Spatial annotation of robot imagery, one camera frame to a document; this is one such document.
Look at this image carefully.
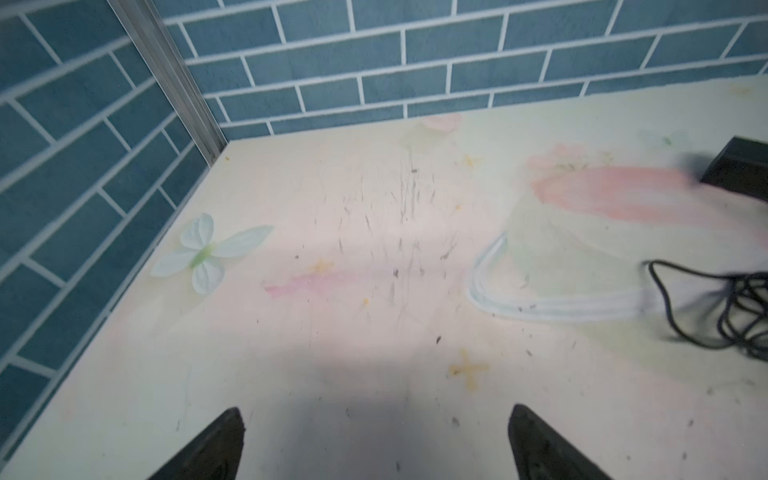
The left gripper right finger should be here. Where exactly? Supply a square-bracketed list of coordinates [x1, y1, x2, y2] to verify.
[507, 404, 611, 480]

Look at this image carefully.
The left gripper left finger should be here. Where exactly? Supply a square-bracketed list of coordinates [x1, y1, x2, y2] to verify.
[149, 407, 246, 480]

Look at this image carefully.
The black wall plug adapter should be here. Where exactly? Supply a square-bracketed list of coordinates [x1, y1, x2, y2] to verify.
[644, 135, 768, 363]

